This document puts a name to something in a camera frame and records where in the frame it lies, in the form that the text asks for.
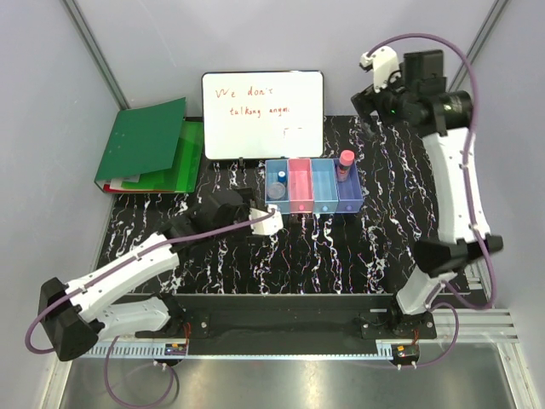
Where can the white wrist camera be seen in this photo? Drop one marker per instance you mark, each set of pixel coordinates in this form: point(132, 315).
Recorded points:
point(384, 64)
point(266, 222)

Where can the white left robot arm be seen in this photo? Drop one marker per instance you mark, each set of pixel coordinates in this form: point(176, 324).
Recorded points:
point(82, 312)

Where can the green translucent file folder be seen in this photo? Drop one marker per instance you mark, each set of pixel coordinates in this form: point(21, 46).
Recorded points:
point(182, 176)

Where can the purple plastic bin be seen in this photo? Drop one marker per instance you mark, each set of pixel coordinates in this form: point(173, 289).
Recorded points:
point(350, 196)

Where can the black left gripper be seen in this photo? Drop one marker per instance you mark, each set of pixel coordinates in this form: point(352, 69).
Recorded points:
point(248, 202)

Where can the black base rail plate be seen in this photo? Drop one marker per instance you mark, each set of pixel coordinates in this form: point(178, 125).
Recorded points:
point(263, 326)

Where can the green ring binder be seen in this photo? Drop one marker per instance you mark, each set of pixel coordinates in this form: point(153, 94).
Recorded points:
point(142, 140)

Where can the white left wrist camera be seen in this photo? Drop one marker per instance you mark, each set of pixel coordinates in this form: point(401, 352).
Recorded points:
point(266, 222)

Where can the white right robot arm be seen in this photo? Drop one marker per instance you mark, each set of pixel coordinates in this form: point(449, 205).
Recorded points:
point(413, 90)

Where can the light blue bin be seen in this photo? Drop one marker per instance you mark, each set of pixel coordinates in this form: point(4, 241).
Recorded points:
point(272, 169)
point(325, 195)

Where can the pink plastic bin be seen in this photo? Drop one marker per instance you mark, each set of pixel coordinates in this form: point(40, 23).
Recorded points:
point(300, 185)

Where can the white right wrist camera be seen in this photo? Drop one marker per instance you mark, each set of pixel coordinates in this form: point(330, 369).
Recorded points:
point(384, 64)

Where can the clear jar of clips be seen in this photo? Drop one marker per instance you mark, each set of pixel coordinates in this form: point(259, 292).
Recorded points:
point(276, 191)

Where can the white dry-erase board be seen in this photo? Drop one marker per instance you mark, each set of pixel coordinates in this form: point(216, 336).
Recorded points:
point(254, 115)

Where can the black marble pattern mat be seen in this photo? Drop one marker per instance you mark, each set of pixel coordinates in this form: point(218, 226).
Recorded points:
point(368, 252)

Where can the aluminium frame rail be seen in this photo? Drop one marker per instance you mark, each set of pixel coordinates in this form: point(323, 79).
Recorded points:
point(464, 327)

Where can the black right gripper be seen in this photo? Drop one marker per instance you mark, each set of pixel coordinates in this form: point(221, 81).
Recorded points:
point(366, 101)

